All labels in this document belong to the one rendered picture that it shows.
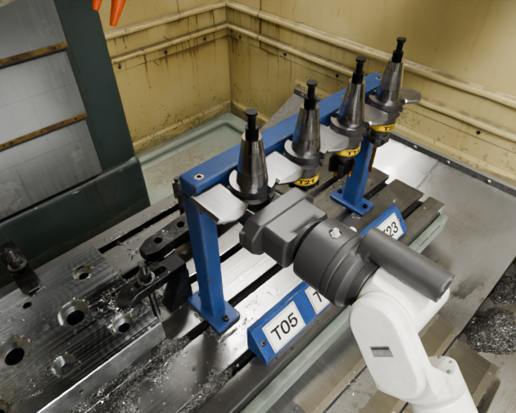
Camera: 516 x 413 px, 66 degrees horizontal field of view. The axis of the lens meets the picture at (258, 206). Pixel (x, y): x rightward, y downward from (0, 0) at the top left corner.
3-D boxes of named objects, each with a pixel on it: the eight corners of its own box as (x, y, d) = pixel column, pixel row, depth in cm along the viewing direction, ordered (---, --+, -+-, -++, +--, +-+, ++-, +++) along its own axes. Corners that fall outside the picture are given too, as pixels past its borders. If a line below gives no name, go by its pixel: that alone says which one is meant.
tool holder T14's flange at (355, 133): (338, 119, 70) (341, 106, 68) (371, 129, 68) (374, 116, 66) (323, 135, 66) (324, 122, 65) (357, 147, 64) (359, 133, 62)
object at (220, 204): (255, 210, 52) (255, 206, 51) (224, 230, 49) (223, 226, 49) (220, 185, 56) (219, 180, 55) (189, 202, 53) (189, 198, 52)
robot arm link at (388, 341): (377, 272, 49) (421, 374, 49) (337, 303, 43) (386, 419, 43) (425, 263, 44) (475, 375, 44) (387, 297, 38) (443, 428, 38)
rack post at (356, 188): (374, 206, 97) (405, 95, 77) (361, 217, 95) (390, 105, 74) (341, 188, 103) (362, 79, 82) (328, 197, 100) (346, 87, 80)
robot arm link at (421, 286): (356, 271, 55) (432, 324, 49) (309, 306, 48) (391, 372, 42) (385, 204, 49) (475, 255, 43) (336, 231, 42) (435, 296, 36)
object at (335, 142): (355, 143, 63) (356, 139, 63) (334, 157, 60) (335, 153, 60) (321, 126, 67) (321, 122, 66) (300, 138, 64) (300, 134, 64)
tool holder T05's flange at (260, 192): (256, 173, 59) (256, 159, 57) (283, 194, 56) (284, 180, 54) (221, 190, 56) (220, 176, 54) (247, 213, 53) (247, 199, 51)
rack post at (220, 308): (241, 317, 75) (235, 201, 55) (219, 335, 73) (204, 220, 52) (208, 285, 80) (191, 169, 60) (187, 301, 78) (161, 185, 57)
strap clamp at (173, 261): (193, 297, 79) (183, 247, 68) (135, 339, 72) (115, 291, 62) (183, 287, 80) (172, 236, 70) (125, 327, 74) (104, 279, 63)
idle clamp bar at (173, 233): (241, 212, 96) (240, 192, 92) (155, 278, 82) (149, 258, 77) (226, 202, 99) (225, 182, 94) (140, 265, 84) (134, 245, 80)
